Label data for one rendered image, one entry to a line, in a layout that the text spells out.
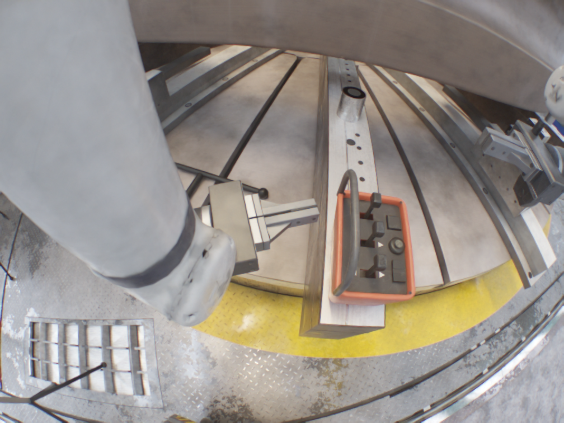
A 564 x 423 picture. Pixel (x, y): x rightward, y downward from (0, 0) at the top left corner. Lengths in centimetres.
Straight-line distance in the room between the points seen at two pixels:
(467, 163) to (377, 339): 110
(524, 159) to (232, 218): 43
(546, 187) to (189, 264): 43
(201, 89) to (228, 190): 132
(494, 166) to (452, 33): 77
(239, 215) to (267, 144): 94
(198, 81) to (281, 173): 83
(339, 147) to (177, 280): 63
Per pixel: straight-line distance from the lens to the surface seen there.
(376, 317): 53
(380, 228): 39
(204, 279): 17
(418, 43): 88
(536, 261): 154
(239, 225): 34
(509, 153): 40
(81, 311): 158
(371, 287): 41
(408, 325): 135
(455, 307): 155
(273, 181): 110
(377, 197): 42
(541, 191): 42
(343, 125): 82
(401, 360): 132
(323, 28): 83
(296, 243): 95
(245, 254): 32
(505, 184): 143
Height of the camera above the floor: 117
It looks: 58 degrees down
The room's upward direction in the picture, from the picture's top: 4 degrees clockwise
